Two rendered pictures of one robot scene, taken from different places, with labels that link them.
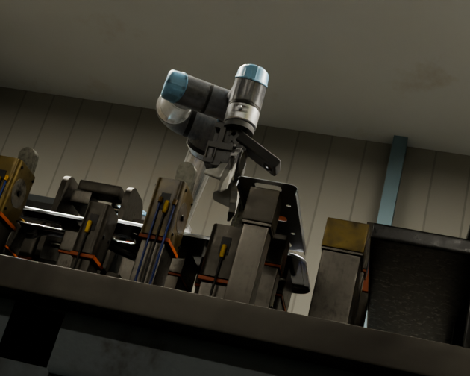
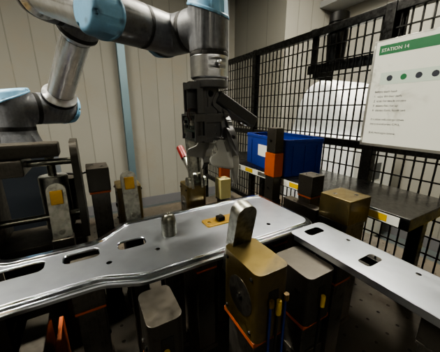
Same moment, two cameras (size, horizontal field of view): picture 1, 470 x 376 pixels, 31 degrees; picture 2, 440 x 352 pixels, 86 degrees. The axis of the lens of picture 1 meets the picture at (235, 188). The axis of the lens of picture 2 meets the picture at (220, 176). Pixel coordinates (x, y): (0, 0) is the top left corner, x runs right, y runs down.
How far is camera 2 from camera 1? 1.57 m
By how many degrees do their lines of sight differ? 58
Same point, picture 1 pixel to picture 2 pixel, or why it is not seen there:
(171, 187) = (276, 281)
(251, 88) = (223, 29)
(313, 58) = not seen: outside the picture
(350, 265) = (359, 230)
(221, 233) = (318, 286)
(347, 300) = not seen: hidden behind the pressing
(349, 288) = not seen: hidden behind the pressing
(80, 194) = (5, 167)
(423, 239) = (428, 218)
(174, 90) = (109, 26)
